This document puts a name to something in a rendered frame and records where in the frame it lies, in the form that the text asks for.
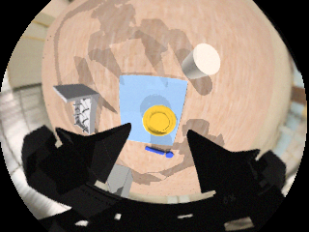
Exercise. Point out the yellow plate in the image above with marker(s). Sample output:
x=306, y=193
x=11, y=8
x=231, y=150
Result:
x=159, y=120

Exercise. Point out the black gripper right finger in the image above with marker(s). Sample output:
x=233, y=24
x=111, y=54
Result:
x=213, y=163

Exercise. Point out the light blue flat mat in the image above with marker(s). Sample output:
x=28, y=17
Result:
x=138, y=93

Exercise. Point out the white cylinder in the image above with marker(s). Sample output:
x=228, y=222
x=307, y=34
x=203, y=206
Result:
x=203, y=60

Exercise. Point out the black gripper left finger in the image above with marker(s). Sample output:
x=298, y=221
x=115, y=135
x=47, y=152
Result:
x=98, y=151

